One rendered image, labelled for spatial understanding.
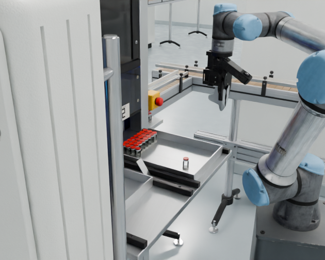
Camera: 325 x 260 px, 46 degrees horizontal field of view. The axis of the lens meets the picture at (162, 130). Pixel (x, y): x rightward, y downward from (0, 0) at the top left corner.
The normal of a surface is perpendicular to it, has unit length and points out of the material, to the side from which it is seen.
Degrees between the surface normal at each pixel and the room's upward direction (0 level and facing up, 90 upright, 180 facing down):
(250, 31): 90
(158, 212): 0
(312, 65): 83
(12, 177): 90
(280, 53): 90
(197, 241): 0
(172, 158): 0
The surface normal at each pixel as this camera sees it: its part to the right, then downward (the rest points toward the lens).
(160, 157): 0.01, -0.91
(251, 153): -0.49, 0.35
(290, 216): -0.56, 0.03
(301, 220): -0.18, 0.10
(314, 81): -0.88, 0.07
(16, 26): 0.45, 0.37
